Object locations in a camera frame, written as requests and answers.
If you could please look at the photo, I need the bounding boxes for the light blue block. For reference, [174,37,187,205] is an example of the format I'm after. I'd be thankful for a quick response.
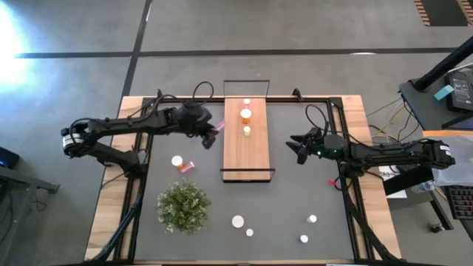
[434,84,455,101]

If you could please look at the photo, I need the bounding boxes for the grey metal stand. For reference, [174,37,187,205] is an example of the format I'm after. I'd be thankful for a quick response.
[0,166,60,266]

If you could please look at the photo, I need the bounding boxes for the black round pole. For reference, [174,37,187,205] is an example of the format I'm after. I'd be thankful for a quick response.
[413,36,473,92]

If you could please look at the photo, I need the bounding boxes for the white paper sheet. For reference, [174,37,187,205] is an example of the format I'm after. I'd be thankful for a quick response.
[378,165,408,200]

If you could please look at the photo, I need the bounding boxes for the green potted plant black pot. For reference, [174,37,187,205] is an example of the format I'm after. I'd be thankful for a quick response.
[156,180,213,236]

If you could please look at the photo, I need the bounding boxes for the amber pill bottle white cap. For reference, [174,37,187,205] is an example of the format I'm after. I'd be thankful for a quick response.
[171,154,186,173]
[239,107,253,126]

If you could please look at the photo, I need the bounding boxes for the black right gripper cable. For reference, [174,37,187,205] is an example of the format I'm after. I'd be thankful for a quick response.
[304,104,330,138]

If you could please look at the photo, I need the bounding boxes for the dark grey side desk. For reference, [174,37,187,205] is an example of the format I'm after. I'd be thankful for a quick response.
[398,72,473,130]

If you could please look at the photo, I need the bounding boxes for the dark doormat striped edges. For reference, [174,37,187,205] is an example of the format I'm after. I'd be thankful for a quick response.
[413,0,473,27]

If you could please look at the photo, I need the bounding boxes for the grey table mat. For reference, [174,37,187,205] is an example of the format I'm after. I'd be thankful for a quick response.
[135,103,355,261]

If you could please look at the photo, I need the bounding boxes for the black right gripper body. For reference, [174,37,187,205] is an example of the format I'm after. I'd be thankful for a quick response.
[297,127,326,166]

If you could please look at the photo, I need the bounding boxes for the black backlit keyboard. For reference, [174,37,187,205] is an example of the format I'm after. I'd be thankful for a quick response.
[445,184,473,222]

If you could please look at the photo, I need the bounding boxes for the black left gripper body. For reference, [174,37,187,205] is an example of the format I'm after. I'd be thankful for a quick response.
[176,103,217,149]

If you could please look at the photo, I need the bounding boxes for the clear plastic storage bin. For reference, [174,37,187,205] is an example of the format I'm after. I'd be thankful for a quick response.
[423,129,473,188]

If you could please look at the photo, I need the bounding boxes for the black electronic box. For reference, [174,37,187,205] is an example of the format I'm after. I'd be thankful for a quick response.
[445,72,473,114]

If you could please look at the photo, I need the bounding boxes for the clear plastic water bottle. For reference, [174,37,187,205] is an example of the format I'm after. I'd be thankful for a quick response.
[411,180,437,195]

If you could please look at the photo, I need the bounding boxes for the black desk frame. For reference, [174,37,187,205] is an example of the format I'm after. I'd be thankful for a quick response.
[382,164,455,231]

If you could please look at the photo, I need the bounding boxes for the black device blue light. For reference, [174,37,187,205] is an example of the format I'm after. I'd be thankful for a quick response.
[0,146,21,170]

